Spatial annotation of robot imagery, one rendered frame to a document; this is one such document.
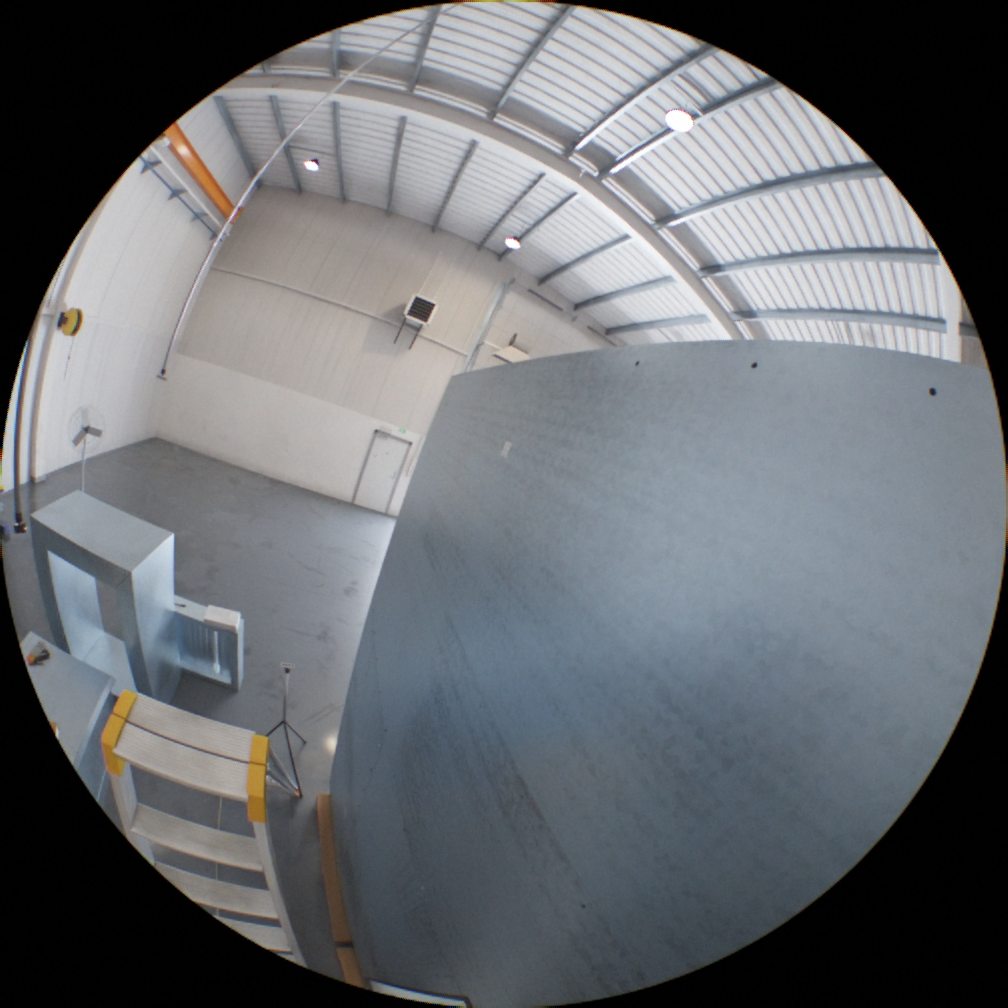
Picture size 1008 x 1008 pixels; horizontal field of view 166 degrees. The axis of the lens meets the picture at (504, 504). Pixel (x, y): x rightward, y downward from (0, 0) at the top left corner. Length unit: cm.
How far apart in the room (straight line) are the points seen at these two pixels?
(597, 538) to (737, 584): 18
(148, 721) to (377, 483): 934
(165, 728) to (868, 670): 96
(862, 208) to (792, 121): 152
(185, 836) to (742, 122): 670
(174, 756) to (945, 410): 105
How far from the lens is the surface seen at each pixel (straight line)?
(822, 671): 27
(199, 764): 80
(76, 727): 303
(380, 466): 972
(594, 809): 39
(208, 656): 388
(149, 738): 84
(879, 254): 661
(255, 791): 76
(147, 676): 324
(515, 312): 1053
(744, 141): 595
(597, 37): 563
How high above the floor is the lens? 301
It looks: 9 degrees down
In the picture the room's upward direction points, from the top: 23 degrees clockwise
